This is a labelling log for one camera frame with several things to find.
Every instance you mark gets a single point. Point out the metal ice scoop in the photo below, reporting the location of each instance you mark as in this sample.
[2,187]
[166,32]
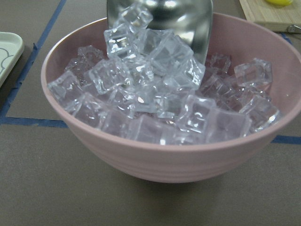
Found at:
[190,19]

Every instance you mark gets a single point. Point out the clear ice cube pile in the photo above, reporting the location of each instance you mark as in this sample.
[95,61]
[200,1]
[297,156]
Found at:
[149,87]

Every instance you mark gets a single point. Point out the pink bowl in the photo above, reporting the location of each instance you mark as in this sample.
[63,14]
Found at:
[237,37]

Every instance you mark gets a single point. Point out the cream bear tray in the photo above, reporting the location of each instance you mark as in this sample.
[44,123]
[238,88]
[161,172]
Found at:
[11,48]

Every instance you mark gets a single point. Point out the bamboo cutting board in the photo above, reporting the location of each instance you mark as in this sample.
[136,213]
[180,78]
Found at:
[273,17]

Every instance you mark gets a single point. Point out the lemon half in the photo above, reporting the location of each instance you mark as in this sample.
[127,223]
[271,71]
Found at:
[280,2]

